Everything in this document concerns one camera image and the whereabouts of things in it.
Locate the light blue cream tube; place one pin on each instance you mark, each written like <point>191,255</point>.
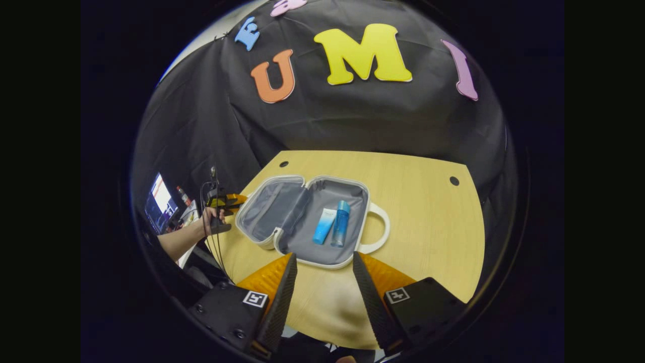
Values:
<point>324,227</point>

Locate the computer monitor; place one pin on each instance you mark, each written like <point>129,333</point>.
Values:
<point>162,194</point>

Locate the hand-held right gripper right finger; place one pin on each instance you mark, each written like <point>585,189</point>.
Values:
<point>375,307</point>

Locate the red capped bottle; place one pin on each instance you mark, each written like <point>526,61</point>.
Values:
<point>182,194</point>

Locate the white suitcase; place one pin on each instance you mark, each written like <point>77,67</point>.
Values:
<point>327,252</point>

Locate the blue green toner bottle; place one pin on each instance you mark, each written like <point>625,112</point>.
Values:
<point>340,224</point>

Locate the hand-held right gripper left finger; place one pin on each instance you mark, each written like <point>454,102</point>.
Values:
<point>279,307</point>

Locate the black backdrop cloth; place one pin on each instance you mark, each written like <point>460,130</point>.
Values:
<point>352,116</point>

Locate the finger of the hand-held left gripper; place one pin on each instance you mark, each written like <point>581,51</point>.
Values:
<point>236,197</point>
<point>224,204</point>

